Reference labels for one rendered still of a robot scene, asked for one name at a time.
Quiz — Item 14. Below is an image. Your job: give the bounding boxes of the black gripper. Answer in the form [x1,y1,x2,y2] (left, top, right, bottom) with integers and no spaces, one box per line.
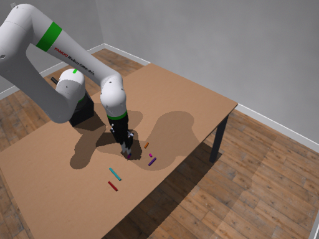
[110,124,134,154]

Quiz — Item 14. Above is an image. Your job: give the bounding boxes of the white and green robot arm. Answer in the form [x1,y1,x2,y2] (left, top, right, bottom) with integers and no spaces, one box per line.
[0,4,129,128]

